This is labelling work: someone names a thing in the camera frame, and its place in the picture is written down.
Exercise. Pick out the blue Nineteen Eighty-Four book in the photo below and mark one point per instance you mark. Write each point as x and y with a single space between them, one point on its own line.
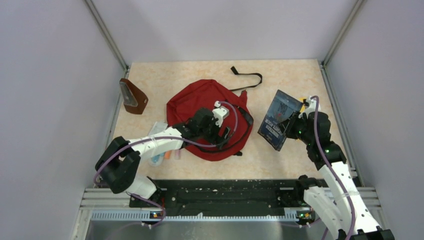
280 110

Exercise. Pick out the pink highlighter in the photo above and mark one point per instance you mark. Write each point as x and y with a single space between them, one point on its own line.
177 154

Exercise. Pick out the brown leather case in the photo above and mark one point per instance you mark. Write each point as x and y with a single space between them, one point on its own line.
134 99

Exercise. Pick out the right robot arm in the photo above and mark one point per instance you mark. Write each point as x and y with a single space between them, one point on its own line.
345 216

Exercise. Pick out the orange highlighter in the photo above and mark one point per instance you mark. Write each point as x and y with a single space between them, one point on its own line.
167 155

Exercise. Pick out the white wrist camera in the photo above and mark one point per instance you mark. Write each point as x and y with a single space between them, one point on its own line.
219 113
310 105

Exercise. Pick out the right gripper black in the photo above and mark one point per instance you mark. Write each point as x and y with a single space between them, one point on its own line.
293 121

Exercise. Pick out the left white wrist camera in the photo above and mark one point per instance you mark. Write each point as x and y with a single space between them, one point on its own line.
219 113

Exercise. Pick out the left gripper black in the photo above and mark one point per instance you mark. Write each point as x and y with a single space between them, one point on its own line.
216 139

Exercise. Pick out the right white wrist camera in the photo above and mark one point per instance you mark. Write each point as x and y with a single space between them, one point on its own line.
310 105

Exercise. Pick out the white packaged card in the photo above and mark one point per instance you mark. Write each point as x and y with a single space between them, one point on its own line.
158 127

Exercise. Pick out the red backpack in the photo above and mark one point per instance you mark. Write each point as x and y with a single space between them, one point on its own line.
203 94

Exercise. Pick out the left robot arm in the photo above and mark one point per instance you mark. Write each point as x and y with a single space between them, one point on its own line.
118 165

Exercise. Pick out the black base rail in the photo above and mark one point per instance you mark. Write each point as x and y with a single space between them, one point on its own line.
228 198

